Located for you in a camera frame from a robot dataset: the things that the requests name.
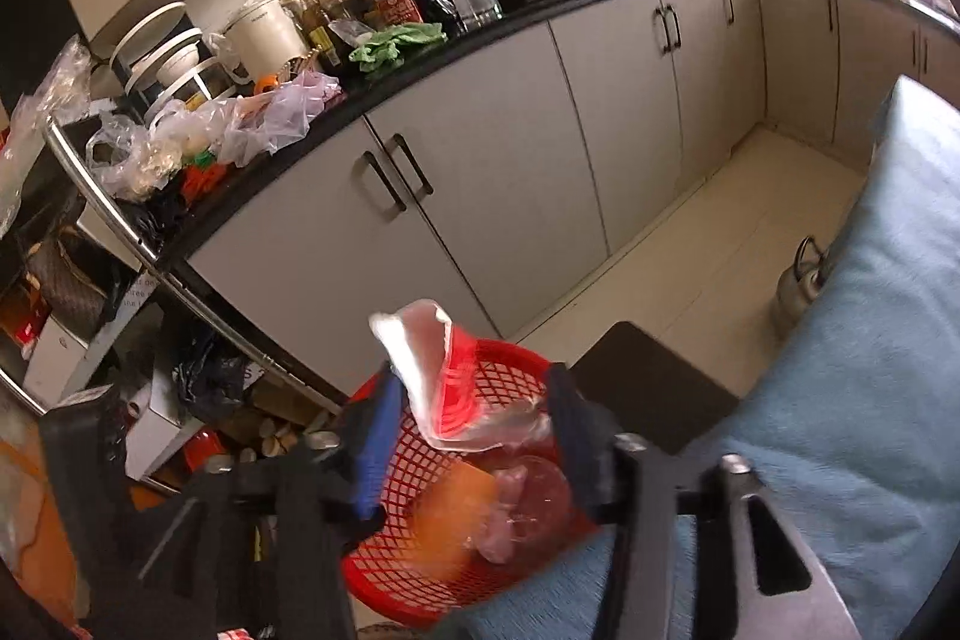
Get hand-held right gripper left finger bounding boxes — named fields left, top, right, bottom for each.
left=90, top=362, right=411, bottom=640

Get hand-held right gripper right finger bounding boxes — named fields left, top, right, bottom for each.
left=547, top=362, right=863, bottom=640

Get clear plastic wrapper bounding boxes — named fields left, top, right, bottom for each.
left=369, top=299, right=557, bottom=455

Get red plastic mesh basket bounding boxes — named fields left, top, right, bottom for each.
left=339, top=338, right=601, bottom=630

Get clear plastic packaging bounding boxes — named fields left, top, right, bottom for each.
left=465, top=452, right=575, bottom=566

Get orange wrapper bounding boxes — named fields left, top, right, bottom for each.
left=412, top=464, right=500, bottom=581

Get black plastic bag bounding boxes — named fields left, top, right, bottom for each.
left=172, top=332, right=252, bottom=423

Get white cardboard box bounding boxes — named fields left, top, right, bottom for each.
left=124, top=347, right=226, bottom=480

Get steel kettle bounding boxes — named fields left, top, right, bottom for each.
left=772, top=235, right=833, bottom=337

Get dark boxy object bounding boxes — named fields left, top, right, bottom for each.
left=39, top=385, right=151, bottom=536

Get blue tablecloth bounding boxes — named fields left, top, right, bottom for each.
left=435, top=74, right=960, bottom=640

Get white base cabinets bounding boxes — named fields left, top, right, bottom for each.
left=176, top=0, right=960, bottom=386

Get orange and green packet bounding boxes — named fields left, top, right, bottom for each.
left=180, top=152, right=230, bottom=202

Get steel tube rack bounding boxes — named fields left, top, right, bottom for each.
left=0, top=115, right=353, bottom=498

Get pinkish clear plastic bag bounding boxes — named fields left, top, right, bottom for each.
left=221, top=70, right=350, bottom=165

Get brown patterned handbag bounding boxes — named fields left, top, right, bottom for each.
left=22, top=231, right=128, bottom=330

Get crumpled clear plastic bag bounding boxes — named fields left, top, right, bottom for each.
left=84, top=100, right=226, bottom=202

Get green cloth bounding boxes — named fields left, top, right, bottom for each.
left=349, top=21, right=447, bottom=75

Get white rice cooker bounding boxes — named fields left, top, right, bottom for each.
left=221, top=0, right=312, bottom=86

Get cluster of seasoning jars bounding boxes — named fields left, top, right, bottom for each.
left=281, top=0, right=376, bottom=64

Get white round appliance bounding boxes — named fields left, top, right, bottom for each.
left=109, top=1, right=215, bottom=109

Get large clear plastic bag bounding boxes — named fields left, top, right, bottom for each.
left=7, top=36, right=95, bottom=139

